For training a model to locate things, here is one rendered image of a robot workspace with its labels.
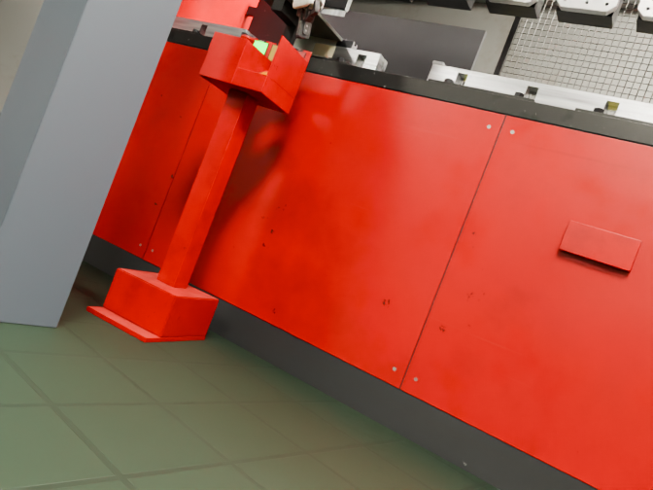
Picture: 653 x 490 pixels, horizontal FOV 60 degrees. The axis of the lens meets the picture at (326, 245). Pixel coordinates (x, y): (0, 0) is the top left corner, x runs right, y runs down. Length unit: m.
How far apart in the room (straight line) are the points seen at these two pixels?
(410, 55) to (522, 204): 1.15
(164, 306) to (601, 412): 1.02
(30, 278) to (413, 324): 0.87
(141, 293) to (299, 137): 0.63
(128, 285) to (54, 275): 0.28
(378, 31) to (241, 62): 1.11
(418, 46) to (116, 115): 1.47
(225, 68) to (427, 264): 0.71
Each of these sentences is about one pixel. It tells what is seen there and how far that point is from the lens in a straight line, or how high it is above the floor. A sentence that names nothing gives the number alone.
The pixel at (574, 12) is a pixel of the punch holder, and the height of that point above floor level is 1.17.
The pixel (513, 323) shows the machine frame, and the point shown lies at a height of 0.36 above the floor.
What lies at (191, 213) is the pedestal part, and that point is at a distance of 1.53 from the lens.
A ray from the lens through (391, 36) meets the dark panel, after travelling 2.51.
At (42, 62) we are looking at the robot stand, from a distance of 1.28.
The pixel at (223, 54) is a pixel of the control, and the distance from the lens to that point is 1.55.
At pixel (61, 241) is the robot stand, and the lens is 1.27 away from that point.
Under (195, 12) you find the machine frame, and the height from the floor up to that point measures 1.10.
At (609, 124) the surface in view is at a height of 0.86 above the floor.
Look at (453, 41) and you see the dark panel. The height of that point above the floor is 1.28.
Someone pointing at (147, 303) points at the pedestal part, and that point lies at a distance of 1.48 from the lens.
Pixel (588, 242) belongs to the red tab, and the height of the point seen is 0.58.
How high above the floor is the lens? 0.38
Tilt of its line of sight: level
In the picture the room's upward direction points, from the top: 21 degrees clockwise
